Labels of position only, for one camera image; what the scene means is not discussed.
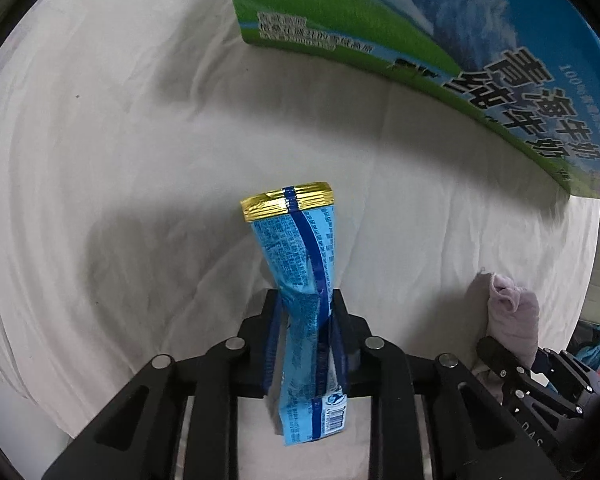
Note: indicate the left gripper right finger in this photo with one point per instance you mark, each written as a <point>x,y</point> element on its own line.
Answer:
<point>429,418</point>

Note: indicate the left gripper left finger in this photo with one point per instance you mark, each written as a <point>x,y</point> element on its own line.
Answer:
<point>137,434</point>

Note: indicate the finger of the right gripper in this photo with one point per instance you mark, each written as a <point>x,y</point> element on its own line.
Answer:
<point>500,360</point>

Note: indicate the blue long snack packet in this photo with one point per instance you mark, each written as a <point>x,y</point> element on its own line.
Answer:
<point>295,227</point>

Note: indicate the pink rolled towel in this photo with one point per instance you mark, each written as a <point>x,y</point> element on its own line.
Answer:
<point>512,317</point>

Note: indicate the open cardboard box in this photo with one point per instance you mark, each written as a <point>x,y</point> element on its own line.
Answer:
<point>529,70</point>

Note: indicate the white table cloth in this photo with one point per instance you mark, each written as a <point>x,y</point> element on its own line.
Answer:
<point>130,130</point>

